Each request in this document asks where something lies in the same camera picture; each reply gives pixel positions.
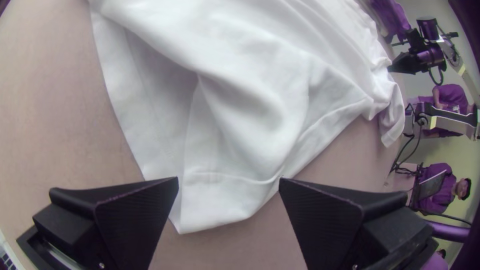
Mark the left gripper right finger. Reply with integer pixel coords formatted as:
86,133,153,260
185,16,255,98
278,176,435,270

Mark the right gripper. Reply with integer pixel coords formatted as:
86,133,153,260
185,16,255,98
403,37,447,75

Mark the black cable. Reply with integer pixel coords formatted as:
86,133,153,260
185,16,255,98
427,66,446,87
389,103,427,177

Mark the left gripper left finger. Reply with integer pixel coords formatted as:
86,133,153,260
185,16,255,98
32,176,180,270

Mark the white t-shirt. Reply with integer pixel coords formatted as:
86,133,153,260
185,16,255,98
88,0,406,235

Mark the person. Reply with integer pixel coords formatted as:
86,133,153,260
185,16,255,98
416,83,474,139
410,162,473,215

